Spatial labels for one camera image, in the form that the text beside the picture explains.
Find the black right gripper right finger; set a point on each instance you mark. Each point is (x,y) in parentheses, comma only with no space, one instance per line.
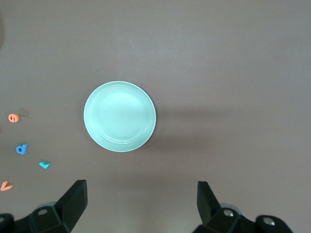
(209,208)

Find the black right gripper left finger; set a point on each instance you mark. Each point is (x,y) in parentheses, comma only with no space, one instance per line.
(70,201)

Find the teal foam letter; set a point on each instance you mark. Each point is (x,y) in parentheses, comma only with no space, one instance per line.
(45,166)

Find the blue foam letter d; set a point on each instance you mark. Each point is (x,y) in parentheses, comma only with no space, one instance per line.
(24,147)

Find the orange foam letter e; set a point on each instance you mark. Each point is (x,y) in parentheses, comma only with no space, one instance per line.
(13,118)

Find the orange foam letter v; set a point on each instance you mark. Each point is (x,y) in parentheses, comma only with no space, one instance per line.
(7,187)

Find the pale green plate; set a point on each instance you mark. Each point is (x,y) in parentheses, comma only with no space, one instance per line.
(119,116)

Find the brown tape patch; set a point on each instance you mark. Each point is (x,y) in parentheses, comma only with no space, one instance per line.
(25,112)

